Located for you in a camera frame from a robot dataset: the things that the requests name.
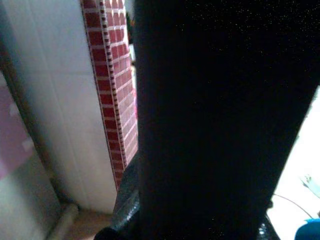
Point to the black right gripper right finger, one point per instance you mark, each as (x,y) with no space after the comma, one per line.
(265,230)

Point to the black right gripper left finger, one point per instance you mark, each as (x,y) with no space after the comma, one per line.
(126,200)

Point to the blue plastic object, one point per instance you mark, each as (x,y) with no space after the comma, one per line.
(308,230)

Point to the grey litter scrap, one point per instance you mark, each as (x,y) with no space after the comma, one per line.
(308,180)

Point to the pink patterned door panel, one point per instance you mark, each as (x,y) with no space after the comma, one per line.
(10,130)

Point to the brown wooden door frame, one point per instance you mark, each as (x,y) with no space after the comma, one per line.
(26,110)

